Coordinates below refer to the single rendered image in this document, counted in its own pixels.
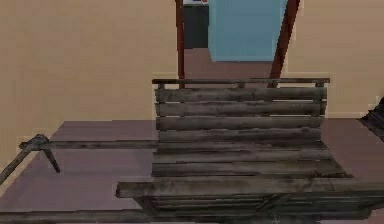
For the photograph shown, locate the grey wooden slatted bench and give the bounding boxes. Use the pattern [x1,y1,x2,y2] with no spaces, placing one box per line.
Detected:
[0,77,384,224]

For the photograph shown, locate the dark cabinet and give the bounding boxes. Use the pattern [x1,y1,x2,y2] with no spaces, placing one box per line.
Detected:
[182,3,210,50]

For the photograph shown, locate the dark wooden furniture piece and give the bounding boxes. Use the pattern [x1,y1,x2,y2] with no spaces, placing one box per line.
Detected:
[358,95,384,141]

